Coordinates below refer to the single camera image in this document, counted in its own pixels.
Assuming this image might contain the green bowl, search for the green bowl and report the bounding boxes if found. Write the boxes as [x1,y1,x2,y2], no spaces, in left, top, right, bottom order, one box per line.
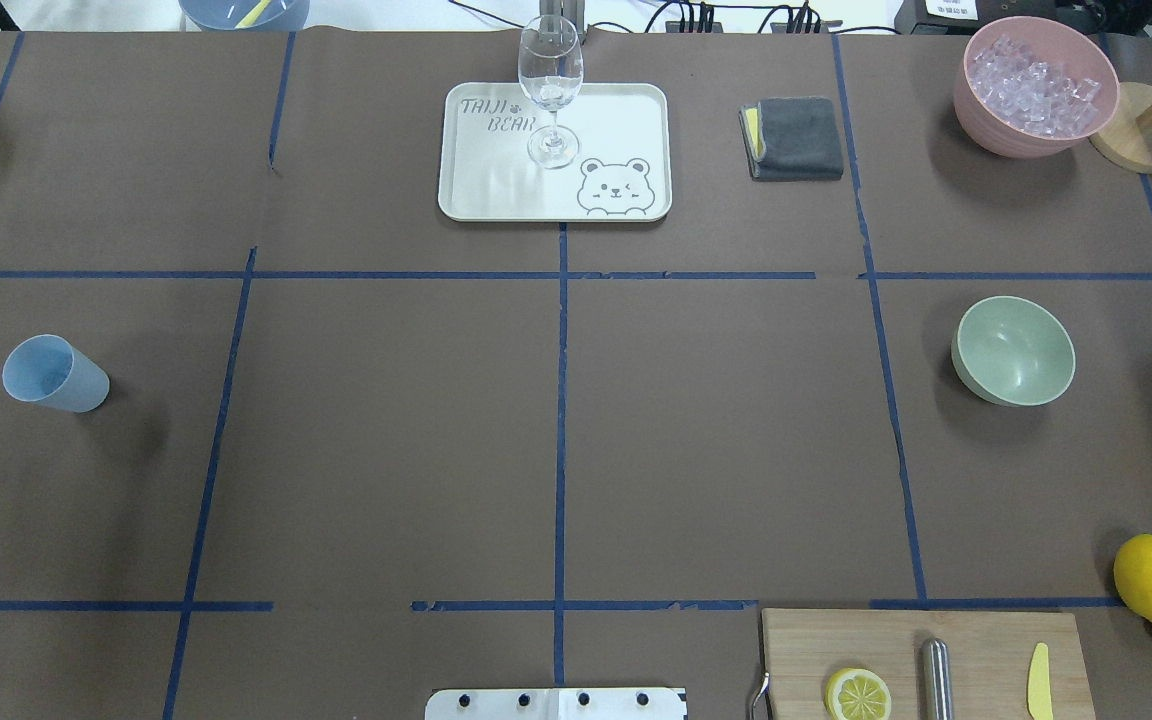
[950,296,1076,407]

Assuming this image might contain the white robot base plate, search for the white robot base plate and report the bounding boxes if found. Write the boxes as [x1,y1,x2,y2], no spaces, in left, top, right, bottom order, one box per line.
[424,687,689,719]

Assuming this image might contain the light blue plastic cup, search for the light blue plastic cup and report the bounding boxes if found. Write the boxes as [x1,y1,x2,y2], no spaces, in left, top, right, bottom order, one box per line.
[1,334,111,414]

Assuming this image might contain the lemon half slice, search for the lemon half slice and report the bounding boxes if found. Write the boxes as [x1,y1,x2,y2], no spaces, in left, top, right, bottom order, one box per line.
[823,667,893,720]

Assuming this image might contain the ice cubes pile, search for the ice cubes pile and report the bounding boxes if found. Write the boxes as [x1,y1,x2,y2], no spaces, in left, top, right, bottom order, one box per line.
[967,35,1102,138]

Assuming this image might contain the pink bowl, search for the pink bowl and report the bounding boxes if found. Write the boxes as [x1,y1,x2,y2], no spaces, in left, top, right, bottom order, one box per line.
[954,15,1119,159]

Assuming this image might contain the yellow plastic knife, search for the yellow plastic knife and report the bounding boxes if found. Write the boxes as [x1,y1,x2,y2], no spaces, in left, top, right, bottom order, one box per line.
[1026,642,1053,720]

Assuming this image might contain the blue bowl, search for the blue bowl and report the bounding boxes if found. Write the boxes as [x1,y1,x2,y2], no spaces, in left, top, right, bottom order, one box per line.
[179,1,312,32]

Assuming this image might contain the metal cylinder tool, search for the metal cylinder tool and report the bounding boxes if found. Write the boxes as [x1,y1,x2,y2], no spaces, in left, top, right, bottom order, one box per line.
[922,637,955,720]

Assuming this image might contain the yellow plastic fork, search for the yellow plastic fork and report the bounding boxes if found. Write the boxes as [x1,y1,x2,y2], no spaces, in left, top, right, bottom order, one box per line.
[236,0,271,29]

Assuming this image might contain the clear wine glass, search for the clear wine glass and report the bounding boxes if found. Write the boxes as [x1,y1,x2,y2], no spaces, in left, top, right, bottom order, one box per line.
[517,14,584,169]

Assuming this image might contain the white bear serving tray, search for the white bear serving tray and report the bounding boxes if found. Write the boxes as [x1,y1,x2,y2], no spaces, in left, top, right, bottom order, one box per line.
[438,82,673,222]

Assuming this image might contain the wooden cutting board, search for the wooden cutting board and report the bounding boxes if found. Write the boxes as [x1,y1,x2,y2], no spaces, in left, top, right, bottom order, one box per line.
[761,609,1096,719]

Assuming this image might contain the folded grey cloth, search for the folded grey cloth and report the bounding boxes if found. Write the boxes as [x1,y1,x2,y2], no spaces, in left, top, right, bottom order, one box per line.
[738,96,844,181]

